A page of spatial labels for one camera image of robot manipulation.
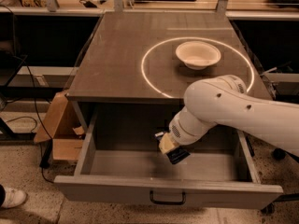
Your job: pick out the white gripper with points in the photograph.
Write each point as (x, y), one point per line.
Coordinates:
(177, 132)

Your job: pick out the black office chair base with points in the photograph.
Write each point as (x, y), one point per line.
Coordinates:
(279, 154)

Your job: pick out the white paper bowl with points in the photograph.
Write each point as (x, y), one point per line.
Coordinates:
(198, 55)

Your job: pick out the grey cabinet with dark top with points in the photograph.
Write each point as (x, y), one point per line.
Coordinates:
(132, 70)

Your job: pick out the blue rxbar blueberry wrapper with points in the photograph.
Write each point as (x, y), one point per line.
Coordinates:
(175, 156)

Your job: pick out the brown cardboard box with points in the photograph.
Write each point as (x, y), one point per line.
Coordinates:
(62, 127)

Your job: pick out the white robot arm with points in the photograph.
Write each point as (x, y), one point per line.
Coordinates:
(224, 101)

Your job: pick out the grey open top drawer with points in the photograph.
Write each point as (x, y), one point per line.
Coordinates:
(219, 171)

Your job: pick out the black drawer handle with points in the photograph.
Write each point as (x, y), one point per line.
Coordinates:
(167, 198)

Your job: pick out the white sneaker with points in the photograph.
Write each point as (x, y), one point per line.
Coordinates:
(10, 197)

